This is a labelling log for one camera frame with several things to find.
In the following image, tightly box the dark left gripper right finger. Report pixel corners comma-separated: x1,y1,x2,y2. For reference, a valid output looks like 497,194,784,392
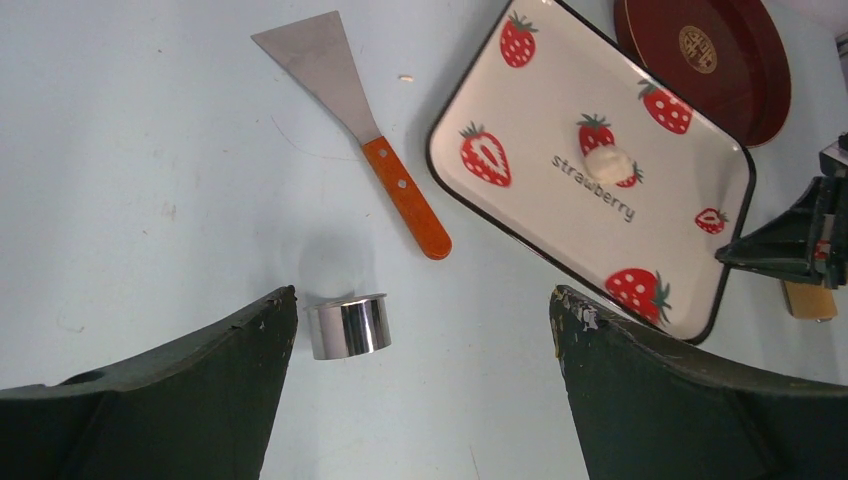
549,285,847,479

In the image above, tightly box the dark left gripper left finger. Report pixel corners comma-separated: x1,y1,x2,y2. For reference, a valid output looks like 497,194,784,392
1,286,298,479

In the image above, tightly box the round dark red tray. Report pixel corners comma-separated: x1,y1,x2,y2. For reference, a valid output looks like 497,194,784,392
613,0,792,147

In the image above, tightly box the white dough piece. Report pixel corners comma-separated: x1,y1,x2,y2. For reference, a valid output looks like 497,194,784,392
584,145,635,185

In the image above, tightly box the round steel dough cutter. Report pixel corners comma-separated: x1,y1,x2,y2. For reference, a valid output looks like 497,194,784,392
305,293,392,361

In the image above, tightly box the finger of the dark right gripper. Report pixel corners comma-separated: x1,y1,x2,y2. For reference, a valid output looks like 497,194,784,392
715,177,836,284

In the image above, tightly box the white strawberry print tray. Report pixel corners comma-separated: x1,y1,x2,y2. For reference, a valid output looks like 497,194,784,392
427,1,755,343

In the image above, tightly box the steel scraper orange handle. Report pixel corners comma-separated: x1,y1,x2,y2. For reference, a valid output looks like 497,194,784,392
251,11,452,260

